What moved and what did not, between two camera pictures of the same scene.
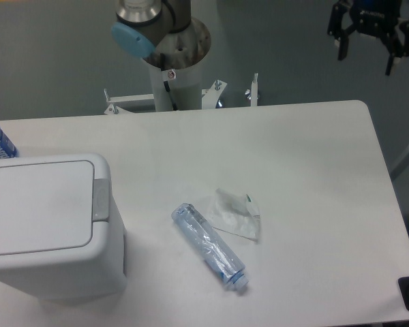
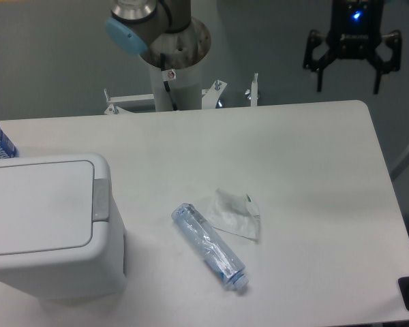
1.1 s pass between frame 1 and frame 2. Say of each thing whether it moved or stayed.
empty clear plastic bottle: stayed
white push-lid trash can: stayed
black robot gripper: moved
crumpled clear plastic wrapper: stayed
